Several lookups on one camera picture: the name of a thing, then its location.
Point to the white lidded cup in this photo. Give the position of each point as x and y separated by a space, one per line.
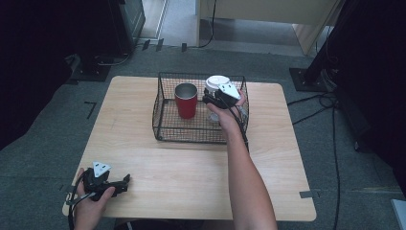
215 82

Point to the white flat object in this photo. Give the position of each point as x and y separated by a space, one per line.
399 214

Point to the clear glass cup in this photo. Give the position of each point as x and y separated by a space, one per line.
214 117

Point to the beige wooden furniture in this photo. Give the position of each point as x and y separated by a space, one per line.
271 11

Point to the red metal cup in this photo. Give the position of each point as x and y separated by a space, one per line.
186 102

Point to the person's left hand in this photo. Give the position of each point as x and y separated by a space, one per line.
91 207

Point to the black stand base plate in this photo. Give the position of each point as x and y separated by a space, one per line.
306 81
92 72

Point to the black cabinet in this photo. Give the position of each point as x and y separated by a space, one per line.
127 22

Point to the black curtain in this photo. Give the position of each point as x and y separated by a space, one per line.
376 80
38 48

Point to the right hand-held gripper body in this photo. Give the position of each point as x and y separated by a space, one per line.
228 92

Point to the black tape strip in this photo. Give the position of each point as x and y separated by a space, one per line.
159 44
184 47

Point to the grey tape piece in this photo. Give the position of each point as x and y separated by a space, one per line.
306 194

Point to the person's right hand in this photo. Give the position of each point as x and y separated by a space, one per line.
228 119

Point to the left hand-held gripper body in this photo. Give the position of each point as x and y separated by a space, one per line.
97 179

